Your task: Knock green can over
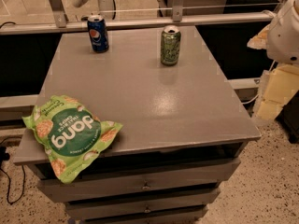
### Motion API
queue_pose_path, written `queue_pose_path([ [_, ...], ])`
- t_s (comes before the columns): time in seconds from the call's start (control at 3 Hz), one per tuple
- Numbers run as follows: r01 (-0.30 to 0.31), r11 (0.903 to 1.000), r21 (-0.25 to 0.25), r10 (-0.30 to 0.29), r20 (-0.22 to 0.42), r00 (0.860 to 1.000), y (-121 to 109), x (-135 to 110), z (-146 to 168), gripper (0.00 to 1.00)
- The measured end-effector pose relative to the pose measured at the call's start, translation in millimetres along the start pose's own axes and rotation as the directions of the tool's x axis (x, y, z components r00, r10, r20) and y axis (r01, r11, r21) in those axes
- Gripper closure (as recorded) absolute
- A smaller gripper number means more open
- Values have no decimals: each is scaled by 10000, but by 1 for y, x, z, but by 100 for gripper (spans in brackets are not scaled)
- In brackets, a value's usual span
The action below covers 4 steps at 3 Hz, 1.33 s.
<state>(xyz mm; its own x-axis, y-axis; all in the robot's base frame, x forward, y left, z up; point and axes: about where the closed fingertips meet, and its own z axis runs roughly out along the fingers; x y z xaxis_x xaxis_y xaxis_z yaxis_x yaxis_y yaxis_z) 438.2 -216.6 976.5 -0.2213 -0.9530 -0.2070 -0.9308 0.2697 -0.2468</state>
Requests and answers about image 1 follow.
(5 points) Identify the grey drawer cabinet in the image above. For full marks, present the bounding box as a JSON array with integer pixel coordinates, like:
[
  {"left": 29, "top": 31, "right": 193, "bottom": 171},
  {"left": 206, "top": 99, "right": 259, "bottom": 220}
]
[{"left": 15, "top": 27, "right": 260, "bottom": 224}]

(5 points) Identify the white cable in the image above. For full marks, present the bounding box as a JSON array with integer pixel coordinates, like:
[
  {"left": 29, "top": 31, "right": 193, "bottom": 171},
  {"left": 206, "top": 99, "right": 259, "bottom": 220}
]
[{"left": 241, "top": 93, "right": 260, "bottom": 105}]

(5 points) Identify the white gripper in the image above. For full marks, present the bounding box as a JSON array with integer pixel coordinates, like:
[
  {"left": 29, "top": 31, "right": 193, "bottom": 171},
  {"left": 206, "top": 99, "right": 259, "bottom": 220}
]
[{"left": 247, "top": 0, "right": 299, "bottom": 120}]

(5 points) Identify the black floor cable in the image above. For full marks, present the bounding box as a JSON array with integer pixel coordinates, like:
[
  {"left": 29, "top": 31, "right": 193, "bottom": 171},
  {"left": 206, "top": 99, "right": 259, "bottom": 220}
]
[{"left": 0, "top": 135, "right": 26, "bottom": 205}]

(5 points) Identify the blue Pepsi can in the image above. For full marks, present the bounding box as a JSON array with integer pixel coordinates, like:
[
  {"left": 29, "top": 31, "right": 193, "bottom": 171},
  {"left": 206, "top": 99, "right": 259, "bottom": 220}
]
[{"left": 87, "top": 15, "right": 109, "bottom": 52}]

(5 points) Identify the grey metal guard rail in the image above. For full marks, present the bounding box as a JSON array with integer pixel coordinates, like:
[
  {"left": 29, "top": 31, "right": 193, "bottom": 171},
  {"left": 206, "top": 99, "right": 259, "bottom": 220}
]
[{"left": 0, "top": 0, "right": 275, "bottom": 35}]

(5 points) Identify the green soda can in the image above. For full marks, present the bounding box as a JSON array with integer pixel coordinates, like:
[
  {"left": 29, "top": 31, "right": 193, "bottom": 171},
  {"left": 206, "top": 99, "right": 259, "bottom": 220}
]
[{"left": 161, "top": 25, "right": 181, "bottom": 65}]

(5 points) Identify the green Dang chips bag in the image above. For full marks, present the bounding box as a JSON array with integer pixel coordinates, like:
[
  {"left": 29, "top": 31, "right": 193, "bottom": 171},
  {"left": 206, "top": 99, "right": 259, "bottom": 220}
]
[{"left": 23, "top": 95, "right": 122, "bottom": 184}]

